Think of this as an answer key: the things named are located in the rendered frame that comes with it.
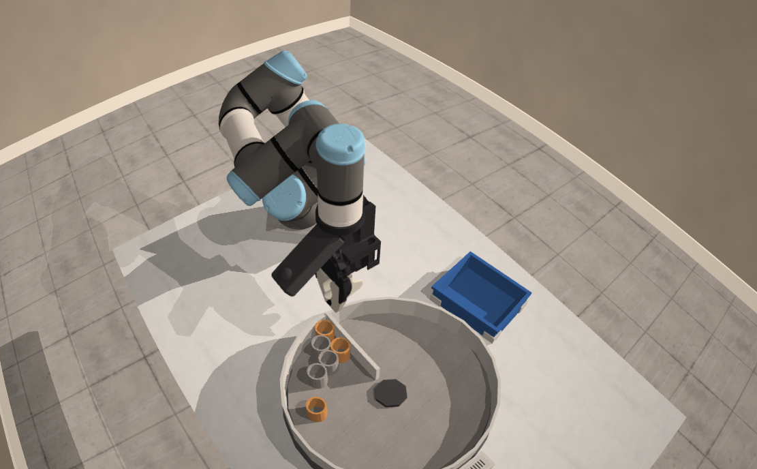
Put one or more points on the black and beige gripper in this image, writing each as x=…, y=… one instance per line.
x=337, y=284

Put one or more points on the grey metal bushing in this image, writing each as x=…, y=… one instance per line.
x=329, y=355
x=317, y=368
x=317, y=341

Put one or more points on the blue crate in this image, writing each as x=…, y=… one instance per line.
x=488, y=299

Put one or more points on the bronze bushing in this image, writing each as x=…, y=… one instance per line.
x=341, y=343
x=316, y=402
x=325, y=326

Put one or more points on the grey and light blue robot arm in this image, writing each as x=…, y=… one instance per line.
x=316, y=149

